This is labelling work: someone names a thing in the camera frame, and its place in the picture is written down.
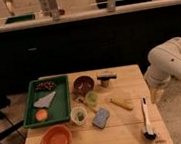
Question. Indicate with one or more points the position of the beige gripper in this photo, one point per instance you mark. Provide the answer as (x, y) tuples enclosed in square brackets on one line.
[(156, 94)]

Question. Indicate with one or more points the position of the white black dish brush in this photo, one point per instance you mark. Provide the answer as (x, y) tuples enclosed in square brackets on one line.
[(148, 132)]

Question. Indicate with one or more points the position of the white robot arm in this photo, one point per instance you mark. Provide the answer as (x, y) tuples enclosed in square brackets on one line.
[(165, 62)]

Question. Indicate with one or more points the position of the green plastic tray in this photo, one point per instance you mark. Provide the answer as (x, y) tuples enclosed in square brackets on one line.
[(59, 109)]

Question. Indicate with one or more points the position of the black top wooden stamp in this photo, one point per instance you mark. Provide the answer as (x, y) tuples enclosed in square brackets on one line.
[(105, 78)]

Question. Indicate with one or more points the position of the blue sponge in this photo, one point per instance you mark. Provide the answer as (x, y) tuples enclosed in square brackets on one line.
[(100, 118)]

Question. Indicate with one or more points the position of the light green cup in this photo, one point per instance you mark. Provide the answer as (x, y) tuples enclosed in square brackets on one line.
[(91, 98)]

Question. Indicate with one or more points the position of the dark red bowl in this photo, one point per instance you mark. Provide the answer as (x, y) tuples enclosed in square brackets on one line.
[(83, 85)]

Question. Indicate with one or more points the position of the white cup with greens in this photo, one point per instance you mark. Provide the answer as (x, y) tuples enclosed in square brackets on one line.
[(79, 115)]

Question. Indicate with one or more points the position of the orange plastic bowl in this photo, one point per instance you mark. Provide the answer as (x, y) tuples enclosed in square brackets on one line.
[(57, 134)]

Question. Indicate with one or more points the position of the dark red grapes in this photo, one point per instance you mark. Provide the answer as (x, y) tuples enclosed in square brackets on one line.
[(45, 86)]

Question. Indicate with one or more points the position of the grey triangular cloth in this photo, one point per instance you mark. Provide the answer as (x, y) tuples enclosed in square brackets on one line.
[(45, 101)]

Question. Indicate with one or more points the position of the orange fruit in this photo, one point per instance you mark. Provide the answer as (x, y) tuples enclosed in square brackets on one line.
[(41, 115)]

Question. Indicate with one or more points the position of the green item on counter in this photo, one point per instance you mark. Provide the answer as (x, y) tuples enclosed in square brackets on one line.
[(26, 17)]

